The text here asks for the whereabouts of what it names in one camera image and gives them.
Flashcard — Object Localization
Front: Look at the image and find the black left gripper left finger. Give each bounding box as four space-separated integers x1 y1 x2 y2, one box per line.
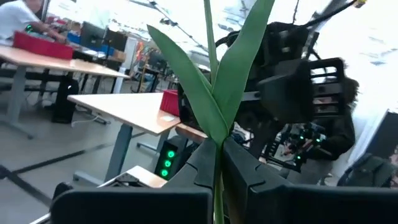
51 138 218 224

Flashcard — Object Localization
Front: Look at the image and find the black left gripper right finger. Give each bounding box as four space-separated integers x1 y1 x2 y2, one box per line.
222 136 398 224

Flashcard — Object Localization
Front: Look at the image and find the green artificial plant stem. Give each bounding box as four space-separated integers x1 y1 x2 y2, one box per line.
146 0 276 224

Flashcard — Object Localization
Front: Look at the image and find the black computer with green lights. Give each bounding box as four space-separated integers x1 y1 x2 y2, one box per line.
154 136 189 181

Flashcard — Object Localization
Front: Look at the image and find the dark grey bag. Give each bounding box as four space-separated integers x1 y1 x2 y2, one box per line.
336 154 398 189

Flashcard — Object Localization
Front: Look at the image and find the wooden table with grey legs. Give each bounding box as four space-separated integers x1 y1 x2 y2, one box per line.
67 92 182 187
0 44 131 140

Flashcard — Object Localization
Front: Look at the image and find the red plastic bin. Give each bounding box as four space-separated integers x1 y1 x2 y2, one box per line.
12 30 75 60
159 89 182 117

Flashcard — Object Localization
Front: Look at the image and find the black flat panel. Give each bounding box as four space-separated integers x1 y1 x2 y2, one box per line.
368 109 398 160

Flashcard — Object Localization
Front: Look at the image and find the black computer tower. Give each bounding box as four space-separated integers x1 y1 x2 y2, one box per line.
50 75 80 124

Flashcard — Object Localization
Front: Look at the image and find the black computer monitor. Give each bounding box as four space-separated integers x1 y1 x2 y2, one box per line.
103 28 129 53
80 21 107 50

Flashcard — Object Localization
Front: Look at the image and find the person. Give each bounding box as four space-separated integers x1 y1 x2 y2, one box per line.
0 0 68 44

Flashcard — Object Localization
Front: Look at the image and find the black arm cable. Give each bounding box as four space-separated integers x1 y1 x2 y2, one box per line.
303 0 358 29

